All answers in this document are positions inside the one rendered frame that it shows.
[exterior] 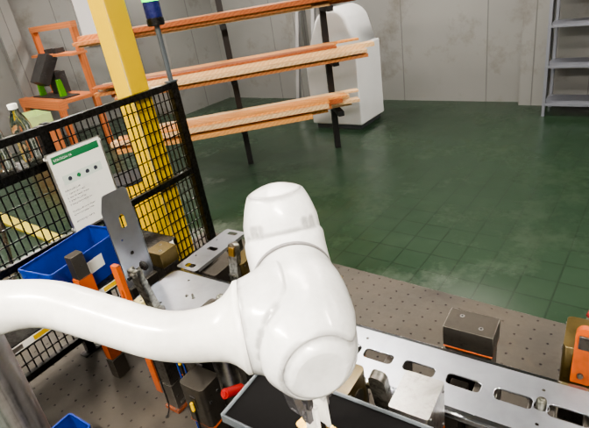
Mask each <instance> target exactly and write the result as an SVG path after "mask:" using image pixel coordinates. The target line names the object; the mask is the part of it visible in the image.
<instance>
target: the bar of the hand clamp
mask: <svg viewBox="0 0 589 428"><path fill-rule="evenodd" d="M136 269H137V270H136ZM136 269H135V267H134V266H131V267H130V268H129V269H128V270H127V273H128V274H129V275H128V276H129V277H128V278H127V280H128V281H130V280H132V281H133V283H134V285H135V286H136V288H137V290H138V292H139V294H140V295H141V297H142V298H143V300H144V302H145V304H146V306H152V307H153V308H157V307H158V306H160V303H159V301H158V299H157V297H156V295H154V293H153V290H152V288H151V286H150V285H149V283H148V281H147V279H146V278H145V276H144V274H143V272H142V269H143V270H147V269H148V265H147V263H146V262H144V261H141V262H140V263H139V267H137V268H136Z"/></svg>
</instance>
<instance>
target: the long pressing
mask: <svg viewBox="0 0 589 428"><path fill-rule="evenodd" d="M188 280H190V281H188ZM230 285H231V282H226V281H222V280H218V279H216V278H212V277H208V276H206V275H199V274H197V273H193V272H189V271H187V270H183V269H177V270H174V271H172V272H170V273H169V274H167V275H165V276H164V277H163V278H161V279H160V280H159V281H157V282H156V283H154V284H153V285H152V286H151V288H152V290H153V293H154V295H156V297H157V299H158V301H159V303H160V302H162V303H160V305H164V306H165V308H166V310H192V309H196V308H200V307H201V306H202V305H203V304H204V303H206V302H207V301H208V300H209V299H211V298H215V299H216V295H218V294H224V293H225V292H226V290H227V289H228V288H229V287H230ZM186 294H188V296H187V297H185V295H186ZM191 294H194V297H195V299H192V296H191ZM356 328H357V334H358V346H360V347H361V350H360V351H359V353H358V358H357V362H356V364H359V365H361V366H362V367H363V368H364V373H365V387H366V388H367V389H370V385H369V382H368V378H369V376H370V374H371V372H372V370H374V369H378V370H380V371H382V372H383V373H386V375H387V377H388V380H389V384H390V388H391V391H392V395H394V392H395V390H396V389H397V387H398V385H399V383H400V381H401V379H402V377H403V375H404V374H405V372H406V371H407V370H405V369H403V366H404V364H405V363H406V362H412V363H415V364H418V365H421V366H424V367H429V368H432V369H434V370H435V373H434V375H433V376H432V377H431V378H434V379H437V380H439V381H442V382H444V415H445V416H446V417H449V418H452V419H455V420H457V421H459V422H462V423H465V424H469V425H471V426H474V427H477V428H589V426H588V427H583V426H580V425H577V424H573V423H570V422H566V421H564V420H561V419H558V418H555V417H551V416H550V415H549V414H548V412H549V411H550V410H548V409H549V408H550V406H554V407H558V408H560V409H563V410H568V411H571V412H574V413H577V414H580V415H583V416H586V417H588V418H589V389H587V388H584V387H580V386H578V385H574V384H570V383H568V382H562V381H559V380H556V379H552V378H549V377H546V376H542V375H539V374H534V373H530V372H527V371H524V370H520V369H518V368H514V367H509V366H505V365H502V364H499V363H496V362H492V361H490V360H483V359H481V358H477V357H474V356H471V355H468V354H464V353H459V352H455V351H452V350H449V349H446V348H442V347H439V346H433V345H431V344H427V343H424V342H421V341H417V340H414V339H409V338H405V337H402V336H399V335H395V334H392V333H389V332H383V331H381V330H377V329H373V328H371V327H367V326H364V325H359V324H356ZM366 338H369V339H366ZM367 350H373V351H375V352H378V353H383V354H386V355H389V356H392V357H393V358H394V359H393V360H392V362H391V363H390V364H386V363H382V362H379V361H376V360H372V359H369V358H366V357H365V356H364V354H365V352H366V351H367ZM449 375H455V376H457V377H460V378H464V379H466V380H469V381H472V382H477V383H479V384H480V385H481V387H480V390H479V392H473V391H470V390H468V389H462V388H460V387H457V386H454V385H451V384H449V383H447V382H446V380H447V378H448V376H449ZM498 389H499V390H503V391H506V392H508V393H512V394H515V395H518V396H523V397H526V398H528V399H530V400H531V401H532V405H531V408H530V409H525V408H522V407H520V406H517V405H514V404H511V403H506V402H503V401H501V400H498V399H496V398H495V397H494V394H495V391H496V390H498ZM542 389H545V390H546V391H542ZM539 396H542V397H544V398H545V399H546V400H547V409H546V411H541V410H537V409H535V408H534V406H533V405H534V403H535V402H536V399H537V398H538V397H539ZM535 423H537V424H539V425H535Z"/></svg>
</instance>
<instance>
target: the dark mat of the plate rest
mask: <svg viewBox="0 0 589 428"><path fill-rule="evenodd" d="M329 400H330V403H329V405H328V408H329V413H330V421H331V424H332V425H333V426H335V427H336V428H422V427H419V426H417V425H414V424H411V423H408V422H405V421H403V420H400V419H399V418H396V417H392V416H389V415H387V414H385V413H382V412H380V411H377V410H374V409H371V408H368V407H366V406H364V405H362V404H359V403H355V402H353V401H350V400H348V399H345V398H343V397H341V396H337V395H334V394H332V395H331V396H330V397H329ZM225 415H226V416H228V417H231V418H233V419H235V420H237V421H239V422H241V423H243V424H246V425H248V426H250V427H251V428H298V427H296V422H297V421H298V420H299V419H300V418H301V417H302V416H300V415H299V414H297V413H296V412H294V411H293V410H291V409H290V408H289V406H288V404H287V401H286V399H285V397H284V395H283V393H282V392H281V391H279V390H278V389H277V388H275V387H274V386H273V385H272V384H271V383H270V382H269V381H268V380H267V378H266V377H265V376H264V375H258V376H257V377H256V378H255V380H254V381H253V382H252V383H251V384H250V386H249V387H248V388H247V389H246V390H245V392H244V393H243V394H242V395H241V397H239V399H238V400H237V401H236V402H235V403H234V404H233V405H232V406H231V408H230V409H229V410H228V411H227V412H226V414H225Z"/></svg>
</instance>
